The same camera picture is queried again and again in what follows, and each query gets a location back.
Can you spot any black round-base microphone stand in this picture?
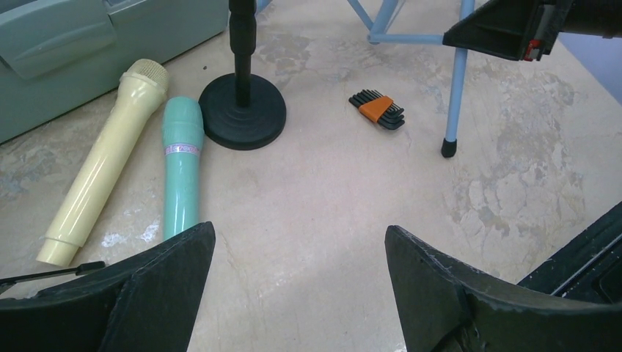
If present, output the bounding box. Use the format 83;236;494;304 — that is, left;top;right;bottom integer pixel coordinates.
199;0;287;150

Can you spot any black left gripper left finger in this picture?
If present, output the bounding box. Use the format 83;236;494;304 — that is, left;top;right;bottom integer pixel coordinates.
1;221;216;351

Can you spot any grey-green plastic toolbox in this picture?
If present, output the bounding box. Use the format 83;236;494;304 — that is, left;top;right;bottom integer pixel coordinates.
1;0;229;141

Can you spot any orange black hex key set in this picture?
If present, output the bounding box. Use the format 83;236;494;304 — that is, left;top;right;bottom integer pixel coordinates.
348;89;405;131

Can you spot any cream yellow microphone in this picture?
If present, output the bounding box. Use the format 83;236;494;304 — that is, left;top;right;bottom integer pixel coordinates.
36;59;169;267

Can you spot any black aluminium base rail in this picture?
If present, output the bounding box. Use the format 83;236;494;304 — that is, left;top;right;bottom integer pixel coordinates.
518;204;621;304

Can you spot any black tripod microphone stand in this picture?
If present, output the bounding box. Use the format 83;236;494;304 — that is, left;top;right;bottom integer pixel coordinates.
1;261;106;293

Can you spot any mint green microphone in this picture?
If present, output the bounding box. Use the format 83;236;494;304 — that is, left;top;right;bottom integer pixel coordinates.
162;96;205;241

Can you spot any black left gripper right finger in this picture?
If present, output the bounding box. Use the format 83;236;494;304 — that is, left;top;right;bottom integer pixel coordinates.
384;225;621;351

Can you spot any light blue music stand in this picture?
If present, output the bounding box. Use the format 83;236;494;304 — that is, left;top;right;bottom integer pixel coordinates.
255;0;478;159

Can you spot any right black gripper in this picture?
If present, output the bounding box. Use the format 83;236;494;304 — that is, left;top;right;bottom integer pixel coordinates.
442;0;621;62

